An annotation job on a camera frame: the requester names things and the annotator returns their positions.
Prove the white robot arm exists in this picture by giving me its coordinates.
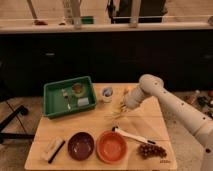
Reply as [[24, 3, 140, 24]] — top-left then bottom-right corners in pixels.
[[123, 74, 213, 171]]

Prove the small white cup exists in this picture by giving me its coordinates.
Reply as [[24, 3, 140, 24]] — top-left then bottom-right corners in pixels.
[[101, 87, 113, 103]]

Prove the orange bowl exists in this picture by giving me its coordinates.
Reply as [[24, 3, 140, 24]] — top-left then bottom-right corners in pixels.
[[96, 131, 127, 164]]

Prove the white block in tray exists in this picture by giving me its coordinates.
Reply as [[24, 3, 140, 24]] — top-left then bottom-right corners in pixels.
[[77, 97, 89, 106]]

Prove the bunch of red grapes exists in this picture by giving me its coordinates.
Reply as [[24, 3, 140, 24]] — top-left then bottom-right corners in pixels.
[[138, 143, 167, 159]]

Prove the round brown item in tray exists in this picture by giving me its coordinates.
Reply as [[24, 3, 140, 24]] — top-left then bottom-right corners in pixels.
[[72, 83, 84, 94]]

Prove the dark purple bowl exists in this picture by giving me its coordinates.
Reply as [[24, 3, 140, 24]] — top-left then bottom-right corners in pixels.
[[68, 132, 94, 161]]

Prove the green plastic tray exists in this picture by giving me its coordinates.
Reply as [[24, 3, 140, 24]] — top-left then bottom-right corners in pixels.
[[43, 76, 97, 119]]

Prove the black stand leg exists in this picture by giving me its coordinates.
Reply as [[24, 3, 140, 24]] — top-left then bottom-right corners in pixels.
[[0, 104, 36, 144]]

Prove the white spatula black handle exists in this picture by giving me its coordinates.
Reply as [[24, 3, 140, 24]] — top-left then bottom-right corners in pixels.
[[112, 126, 156, 145]]

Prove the white brush black handle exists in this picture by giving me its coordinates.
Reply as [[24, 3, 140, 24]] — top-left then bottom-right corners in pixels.
[[41, 137, 65, 163]]

